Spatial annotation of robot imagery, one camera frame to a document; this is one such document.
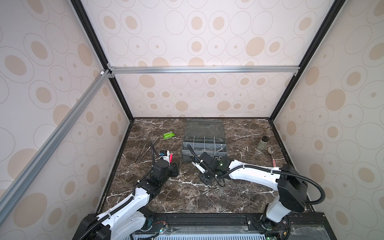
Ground small spice jar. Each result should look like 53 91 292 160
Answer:
257 136 269 151

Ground green snack packet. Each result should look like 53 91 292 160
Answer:
163 132 175 140

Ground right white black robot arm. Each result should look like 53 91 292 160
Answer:
187 145 326 234

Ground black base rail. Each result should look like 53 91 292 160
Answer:
128 212 336 240

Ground grey compartment organizer box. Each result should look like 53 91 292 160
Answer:
181 119 227 163

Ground pile of screws and nuts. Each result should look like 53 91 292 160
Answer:
202 179 226 197

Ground horizontal aluminium frame bar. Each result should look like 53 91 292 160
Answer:
110 65 300 75

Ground diagonal aluminium frame bar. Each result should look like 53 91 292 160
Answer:
1 70 111 225

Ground metal tongs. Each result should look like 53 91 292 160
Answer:
135 137 159 163

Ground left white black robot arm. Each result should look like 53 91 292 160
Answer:
73 144 180 240

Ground pink handled spoon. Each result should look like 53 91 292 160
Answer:
268 147 277 168

